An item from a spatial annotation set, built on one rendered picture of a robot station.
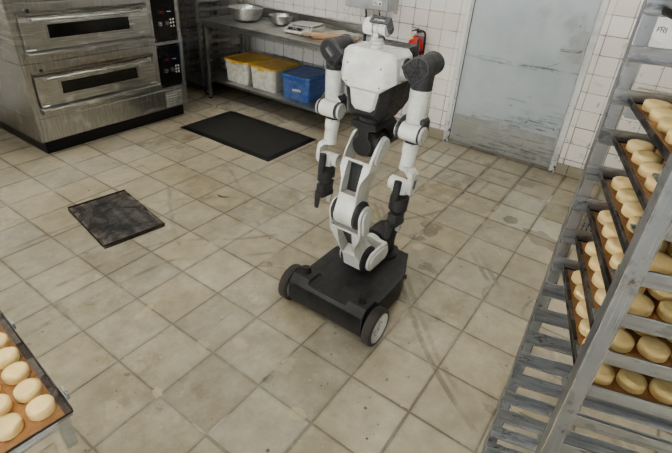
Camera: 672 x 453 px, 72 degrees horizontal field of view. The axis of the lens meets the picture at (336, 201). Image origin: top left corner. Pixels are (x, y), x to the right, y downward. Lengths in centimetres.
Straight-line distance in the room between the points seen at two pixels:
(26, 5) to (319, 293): 312
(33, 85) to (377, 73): 314
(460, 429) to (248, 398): 91
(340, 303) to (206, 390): 72
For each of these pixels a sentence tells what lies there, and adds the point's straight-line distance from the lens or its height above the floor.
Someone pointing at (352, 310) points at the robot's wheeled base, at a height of 19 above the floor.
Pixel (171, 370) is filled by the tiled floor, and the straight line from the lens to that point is 238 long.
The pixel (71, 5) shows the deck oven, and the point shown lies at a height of 116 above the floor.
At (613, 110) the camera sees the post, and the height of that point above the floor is 147.
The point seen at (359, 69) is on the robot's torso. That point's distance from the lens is 200.
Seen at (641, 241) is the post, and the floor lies 140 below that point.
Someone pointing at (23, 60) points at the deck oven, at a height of 80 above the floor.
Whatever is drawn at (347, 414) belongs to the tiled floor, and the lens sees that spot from 217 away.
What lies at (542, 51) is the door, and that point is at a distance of 447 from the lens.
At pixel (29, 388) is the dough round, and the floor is 92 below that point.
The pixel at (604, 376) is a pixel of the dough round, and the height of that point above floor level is 106.
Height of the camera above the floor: 177
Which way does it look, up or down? 30 degrees down
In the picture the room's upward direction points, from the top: 4 degrees clockwise
